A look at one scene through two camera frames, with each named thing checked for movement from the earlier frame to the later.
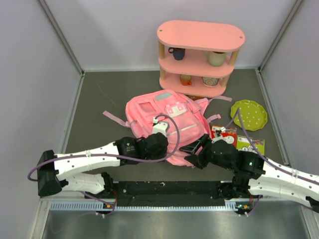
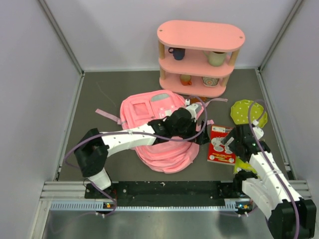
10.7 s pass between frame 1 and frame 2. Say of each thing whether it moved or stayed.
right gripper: moved
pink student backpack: moved
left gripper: moved
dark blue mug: stayed
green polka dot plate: stayed
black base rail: stayed
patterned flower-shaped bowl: stayed
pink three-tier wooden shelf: stayed
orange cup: stayed
